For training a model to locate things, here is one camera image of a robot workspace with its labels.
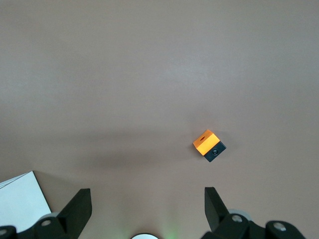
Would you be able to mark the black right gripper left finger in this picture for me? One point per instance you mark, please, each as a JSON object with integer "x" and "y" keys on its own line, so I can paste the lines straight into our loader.
{"x": 74, "y": 214}

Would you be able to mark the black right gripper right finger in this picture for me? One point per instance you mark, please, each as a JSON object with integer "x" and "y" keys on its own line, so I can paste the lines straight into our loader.
{"x": 216, "y": 214}

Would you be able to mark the white drawer cabinet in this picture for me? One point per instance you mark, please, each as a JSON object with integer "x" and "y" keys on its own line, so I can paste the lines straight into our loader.
{"x": 20, "y": 196}

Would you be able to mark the orange and black button box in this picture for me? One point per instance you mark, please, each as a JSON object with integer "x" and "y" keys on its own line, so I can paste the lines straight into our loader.
{"x": 207, "y": 143}

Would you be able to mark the brown table mat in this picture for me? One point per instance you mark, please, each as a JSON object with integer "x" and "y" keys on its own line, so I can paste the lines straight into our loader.
{"x": 124, "y": 74}

